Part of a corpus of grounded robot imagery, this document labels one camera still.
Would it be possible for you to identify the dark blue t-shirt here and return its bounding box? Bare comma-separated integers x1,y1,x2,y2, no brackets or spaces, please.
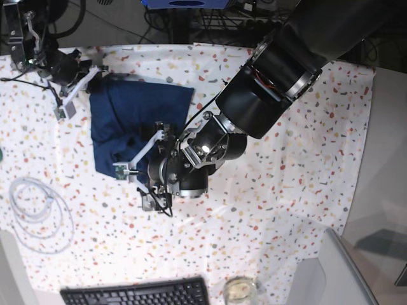
89,77,194,177

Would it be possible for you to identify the blue box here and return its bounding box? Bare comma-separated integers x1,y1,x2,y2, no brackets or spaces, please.
141,0,236,10

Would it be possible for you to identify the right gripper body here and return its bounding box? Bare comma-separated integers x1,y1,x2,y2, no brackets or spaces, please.
46,62,109,120

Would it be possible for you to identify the glass jar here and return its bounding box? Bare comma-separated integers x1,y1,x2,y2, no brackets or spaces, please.
223,276,258,305

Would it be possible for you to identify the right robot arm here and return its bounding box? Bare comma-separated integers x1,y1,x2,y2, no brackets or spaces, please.
1,1,108,120

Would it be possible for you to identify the terrazzo patterned tablecloth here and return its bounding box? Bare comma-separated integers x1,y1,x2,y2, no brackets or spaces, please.
1,62,376,303

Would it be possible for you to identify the black keyboard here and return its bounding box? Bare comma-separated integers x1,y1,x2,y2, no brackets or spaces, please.
60,277,210,305

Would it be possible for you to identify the coiled white cable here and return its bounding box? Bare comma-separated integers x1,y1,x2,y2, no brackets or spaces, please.
8,177,76,254

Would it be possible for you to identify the black power strip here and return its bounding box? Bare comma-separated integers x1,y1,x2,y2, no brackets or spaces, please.
190,15,280,31

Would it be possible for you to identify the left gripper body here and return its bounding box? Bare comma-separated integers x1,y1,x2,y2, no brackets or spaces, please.
113,121,176,212

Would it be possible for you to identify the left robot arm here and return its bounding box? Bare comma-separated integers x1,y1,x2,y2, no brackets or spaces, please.
114,1,406,214

